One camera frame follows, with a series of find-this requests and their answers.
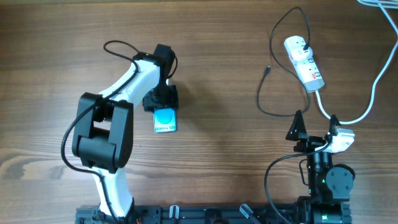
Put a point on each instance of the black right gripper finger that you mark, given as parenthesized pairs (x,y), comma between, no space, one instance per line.
(334,123)
(297,131)

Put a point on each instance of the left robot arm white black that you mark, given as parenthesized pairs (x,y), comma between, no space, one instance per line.
(100,139)

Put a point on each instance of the white USB wall charger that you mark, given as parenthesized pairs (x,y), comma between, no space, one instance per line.
(299,54)

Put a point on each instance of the blue screen Galaxy smartphone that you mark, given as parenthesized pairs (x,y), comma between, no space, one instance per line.
(165,121)

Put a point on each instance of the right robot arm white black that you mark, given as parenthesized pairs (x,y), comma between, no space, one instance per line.
(329,184)

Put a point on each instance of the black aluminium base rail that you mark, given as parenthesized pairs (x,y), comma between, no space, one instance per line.
(217,214)

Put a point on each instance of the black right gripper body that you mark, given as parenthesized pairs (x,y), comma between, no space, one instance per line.
(310,144)

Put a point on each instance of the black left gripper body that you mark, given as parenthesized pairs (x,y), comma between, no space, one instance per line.
(161,96)

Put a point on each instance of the white power strip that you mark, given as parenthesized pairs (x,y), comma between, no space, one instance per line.
(306,70)

